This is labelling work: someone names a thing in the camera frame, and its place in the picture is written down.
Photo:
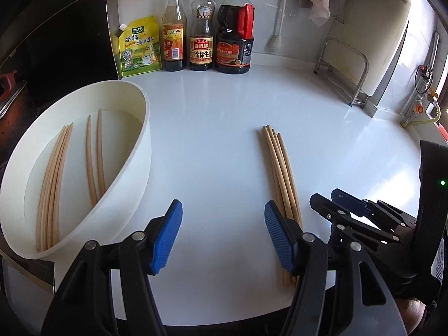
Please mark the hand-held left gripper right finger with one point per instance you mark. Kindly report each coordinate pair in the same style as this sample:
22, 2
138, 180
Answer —
280, 241

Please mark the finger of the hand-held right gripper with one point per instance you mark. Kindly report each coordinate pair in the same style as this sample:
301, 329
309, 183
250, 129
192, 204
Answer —
323, 204
346, 197

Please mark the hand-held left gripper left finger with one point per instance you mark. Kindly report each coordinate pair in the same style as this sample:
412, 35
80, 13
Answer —
168, 238

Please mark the bundle of wooden chopsticks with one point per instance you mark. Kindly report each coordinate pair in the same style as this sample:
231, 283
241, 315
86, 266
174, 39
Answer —
281, 178

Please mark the white round plastic basin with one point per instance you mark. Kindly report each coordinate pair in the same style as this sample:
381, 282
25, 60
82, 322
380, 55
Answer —
115, 182

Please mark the light wooden chopstick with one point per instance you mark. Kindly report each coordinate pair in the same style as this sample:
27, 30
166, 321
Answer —
90, 161
100, 154
48, 189
43, 189
58, 185
52, 189

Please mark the person's right hand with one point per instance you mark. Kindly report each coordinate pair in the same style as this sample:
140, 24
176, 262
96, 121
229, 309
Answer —
413, 316

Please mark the metal cutting board rack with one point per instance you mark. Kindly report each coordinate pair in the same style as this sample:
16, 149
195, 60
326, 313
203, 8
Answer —
360, 77

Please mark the white cutting board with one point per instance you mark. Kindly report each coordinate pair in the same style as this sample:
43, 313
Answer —
381, 31

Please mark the white hanging dish brush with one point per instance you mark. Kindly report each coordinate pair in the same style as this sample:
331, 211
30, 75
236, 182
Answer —
278, 38

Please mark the metal gas pipe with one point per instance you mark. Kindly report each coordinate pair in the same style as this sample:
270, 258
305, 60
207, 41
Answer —
434, 49

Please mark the yellow green seasoning pouch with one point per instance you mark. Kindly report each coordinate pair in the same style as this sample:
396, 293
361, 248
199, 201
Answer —
140, 50

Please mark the clear soy sauce bottle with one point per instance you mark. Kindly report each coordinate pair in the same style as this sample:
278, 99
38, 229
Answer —
202, 45

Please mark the vinegar bottle with orange label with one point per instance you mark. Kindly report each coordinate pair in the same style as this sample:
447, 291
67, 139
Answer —
173, 42

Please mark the dark range hood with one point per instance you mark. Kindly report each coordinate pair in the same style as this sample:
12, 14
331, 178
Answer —
52, 21

